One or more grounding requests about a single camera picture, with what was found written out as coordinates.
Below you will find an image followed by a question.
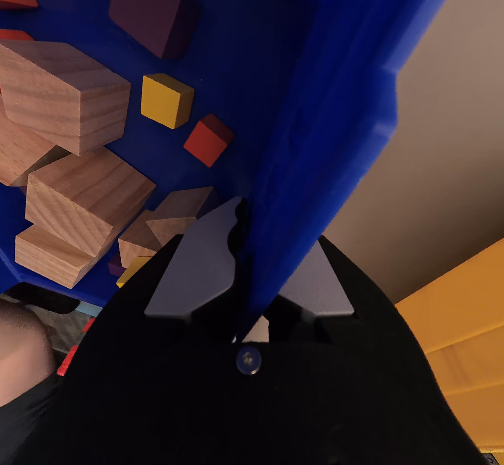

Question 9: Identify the pile of coloured wooden cubes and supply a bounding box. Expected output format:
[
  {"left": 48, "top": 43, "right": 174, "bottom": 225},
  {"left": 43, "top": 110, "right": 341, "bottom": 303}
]
[{"left": 0, "top": 0, "right": 237, "bottom": 289}]

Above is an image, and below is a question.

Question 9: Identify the blue plastic box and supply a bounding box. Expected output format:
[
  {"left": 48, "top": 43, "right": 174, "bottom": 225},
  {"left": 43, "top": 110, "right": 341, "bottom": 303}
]
[{"left": 0, "top": 0, "right": 471, "bottom": 341}]

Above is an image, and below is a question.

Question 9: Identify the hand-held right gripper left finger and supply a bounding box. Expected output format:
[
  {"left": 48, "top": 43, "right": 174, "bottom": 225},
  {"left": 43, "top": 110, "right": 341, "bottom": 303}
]
[{"left": 144, "top": 196, "right": 248, "bottom": 324}]

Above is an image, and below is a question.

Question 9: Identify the yellow plastic box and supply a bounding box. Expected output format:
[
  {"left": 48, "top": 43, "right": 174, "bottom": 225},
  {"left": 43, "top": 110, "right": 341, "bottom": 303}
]
[{"left": 394, "top": 238, "right": 504, "bottom": 454}]

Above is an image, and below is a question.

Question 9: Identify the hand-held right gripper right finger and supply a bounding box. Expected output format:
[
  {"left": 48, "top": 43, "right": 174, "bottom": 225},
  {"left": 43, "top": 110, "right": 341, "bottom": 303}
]
[{"left": 276, "top": 240, "right": 356, "bottom": 319}]

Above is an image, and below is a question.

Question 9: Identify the person's left forearm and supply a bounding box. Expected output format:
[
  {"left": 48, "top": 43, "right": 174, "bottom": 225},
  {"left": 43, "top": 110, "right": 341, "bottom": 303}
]
[{"left": 0, "top": 299, "right": 58, "bottom": 407}]

